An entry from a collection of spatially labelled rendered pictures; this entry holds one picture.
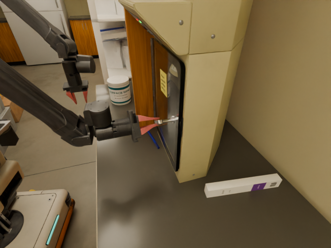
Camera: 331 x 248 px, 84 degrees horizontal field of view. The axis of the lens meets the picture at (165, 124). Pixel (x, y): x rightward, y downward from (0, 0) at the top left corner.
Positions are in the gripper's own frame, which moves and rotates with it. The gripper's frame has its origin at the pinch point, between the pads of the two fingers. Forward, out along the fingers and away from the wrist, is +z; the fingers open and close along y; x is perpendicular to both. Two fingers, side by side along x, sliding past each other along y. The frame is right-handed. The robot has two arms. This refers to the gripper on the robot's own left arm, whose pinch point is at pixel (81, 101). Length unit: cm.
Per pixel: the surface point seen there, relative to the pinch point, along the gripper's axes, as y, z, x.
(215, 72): 41, -27, -46
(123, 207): 12, 16, -50
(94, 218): -18, 110, 5
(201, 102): 38, -19, -46
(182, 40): 32, -35, -46
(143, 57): 29.8, -20.6, -9.1
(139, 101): 26.3, -0.7, -9.2
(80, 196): -30, 110, 30
